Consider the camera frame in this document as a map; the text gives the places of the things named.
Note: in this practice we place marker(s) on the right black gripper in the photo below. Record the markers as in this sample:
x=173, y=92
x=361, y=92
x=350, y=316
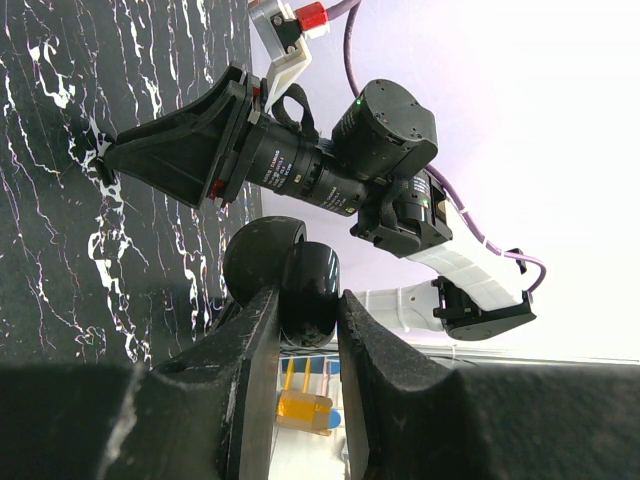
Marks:
x=224, y=138

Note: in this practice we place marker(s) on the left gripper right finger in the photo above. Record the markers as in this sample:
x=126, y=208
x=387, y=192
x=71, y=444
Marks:
x=408, y=417

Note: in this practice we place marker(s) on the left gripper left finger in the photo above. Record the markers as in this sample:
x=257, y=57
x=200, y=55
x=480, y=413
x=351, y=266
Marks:
x=207, y=413

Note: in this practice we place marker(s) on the black earbud charging case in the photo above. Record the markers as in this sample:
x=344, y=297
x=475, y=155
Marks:
x=275, y=251

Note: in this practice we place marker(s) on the black earbud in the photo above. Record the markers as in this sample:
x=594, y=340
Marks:
x=106, y=174

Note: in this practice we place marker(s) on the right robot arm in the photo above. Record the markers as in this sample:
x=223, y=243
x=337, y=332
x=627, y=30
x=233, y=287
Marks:
x=376, y=166

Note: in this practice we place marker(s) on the yellow tape object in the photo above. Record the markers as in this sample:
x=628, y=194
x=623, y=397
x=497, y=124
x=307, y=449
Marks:
x=301, y=410

